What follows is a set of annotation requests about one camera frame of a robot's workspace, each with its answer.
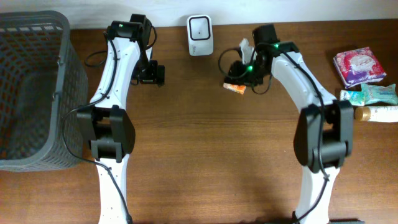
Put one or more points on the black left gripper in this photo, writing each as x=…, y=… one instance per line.
x=155, y=72

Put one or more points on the orange tissue pack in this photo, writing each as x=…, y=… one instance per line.
x=235, y=88

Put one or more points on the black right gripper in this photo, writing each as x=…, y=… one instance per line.
x=239, y=76

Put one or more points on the white barcode scanner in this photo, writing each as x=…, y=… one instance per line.
x=200, y=35

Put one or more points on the small teal tissue pack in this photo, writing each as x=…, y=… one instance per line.
x=356, y=98

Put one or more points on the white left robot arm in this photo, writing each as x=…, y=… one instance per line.
x=104, y=122

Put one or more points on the mint green wipes pack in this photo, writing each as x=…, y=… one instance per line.
x=379, y=94

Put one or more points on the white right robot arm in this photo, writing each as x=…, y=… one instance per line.
x=324, y=133

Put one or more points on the white cream tube gold cap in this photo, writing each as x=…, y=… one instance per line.
x=382, y=114

